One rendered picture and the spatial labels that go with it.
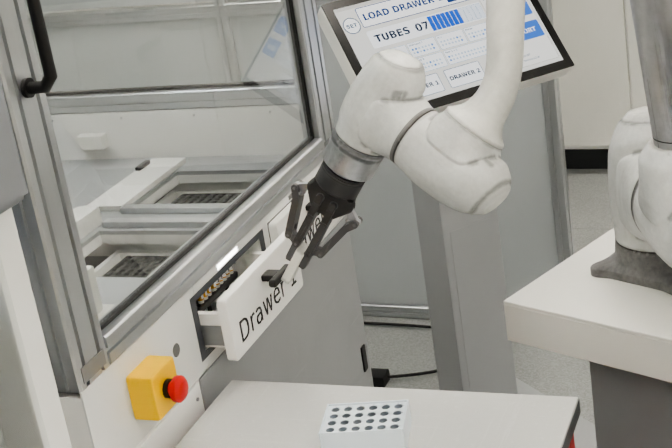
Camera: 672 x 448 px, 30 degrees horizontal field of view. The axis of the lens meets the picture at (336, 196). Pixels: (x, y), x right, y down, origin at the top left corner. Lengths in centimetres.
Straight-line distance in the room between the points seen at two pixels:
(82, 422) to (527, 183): 213
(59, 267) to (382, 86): 54
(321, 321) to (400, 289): 146
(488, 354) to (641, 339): 121
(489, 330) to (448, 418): 120
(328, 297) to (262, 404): 57
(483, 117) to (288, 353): 74
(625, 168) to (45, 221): 89
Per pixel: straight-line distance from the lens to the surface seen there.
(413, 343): 380
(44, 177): 167
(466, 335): 304
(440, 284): 301
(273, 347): 230
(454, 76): 275
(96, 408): 179
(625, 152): 200
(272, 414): 197
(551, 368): 358
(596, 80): 487
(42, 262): 169
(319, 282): 249
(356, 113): 187
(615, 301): 203
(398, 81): 184
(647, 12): 176
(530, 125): 360
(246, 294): 204
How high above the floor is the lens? 172
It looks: 20 degrees down
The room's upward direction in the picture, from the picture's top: 9 degrees counter-clockwise
